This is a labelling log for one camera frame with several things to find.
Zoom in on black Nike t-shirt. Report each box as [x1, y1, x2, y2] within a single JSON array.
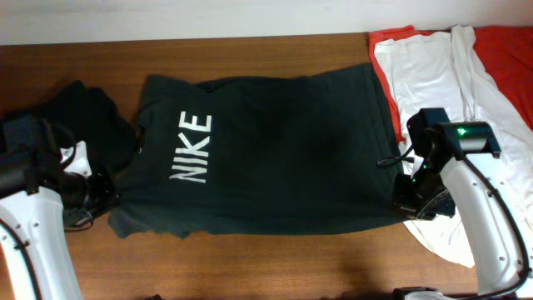
[[109, 63, 402, 238]]

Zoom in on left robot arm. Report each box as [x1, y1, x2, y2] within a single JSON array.
[[1, 115, 118, 299]]

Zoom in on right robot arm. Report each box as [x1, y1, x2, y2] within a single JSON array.
[[392, 107, 532, 299]]

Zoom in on folded black garment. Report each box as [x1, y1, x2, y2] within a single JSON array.
[[29, 81, 138, 173]]

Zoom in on white t-shirt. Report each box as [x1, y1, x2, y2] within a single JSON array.
[[373, 24, 533, 269]]

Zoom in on red t-shirt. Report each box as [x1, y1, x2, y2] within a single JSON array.
[[368, 25, 532, 143]]

